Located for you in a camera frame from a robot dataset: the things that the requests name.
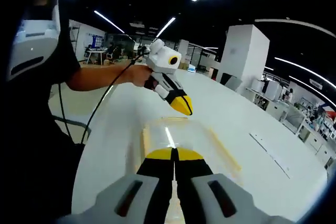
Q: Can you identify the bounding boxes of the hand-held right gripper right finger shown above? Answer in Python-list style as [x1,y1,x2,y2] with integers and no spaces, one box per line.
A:
[173,148,287,224]

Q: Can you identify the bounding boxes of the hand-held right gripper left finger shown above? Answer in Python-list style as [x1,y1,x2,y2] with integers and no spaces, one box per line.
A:
[56,148,175,224]

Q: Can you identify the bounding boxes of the transparent storage box yellow latches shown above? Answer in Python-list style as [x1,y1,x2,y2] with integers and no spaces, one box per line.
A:
[127,115,243,182]

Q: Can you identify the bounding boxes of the person's left hand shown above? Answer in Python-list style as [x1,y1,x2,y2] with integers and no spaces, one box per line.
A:
[129,65,155,89]

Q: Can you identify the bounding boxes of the person in black shirt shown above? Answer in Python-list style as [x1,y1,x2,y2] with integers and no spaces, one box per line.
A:
[0,0,91,224]

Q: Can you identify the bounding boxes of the white VR headset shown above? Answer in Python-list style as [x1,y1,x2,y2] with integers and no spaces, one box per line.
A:
[6,3,61,82]

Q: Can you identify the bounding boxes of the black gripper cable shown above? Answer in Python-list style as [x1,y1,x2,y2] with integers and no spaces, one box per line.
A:
[80,52,148,145]

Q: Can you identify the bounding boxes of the black chest device cable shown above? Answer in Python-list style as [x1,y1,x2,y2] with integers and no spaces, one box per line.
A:
[57,82,79,145]

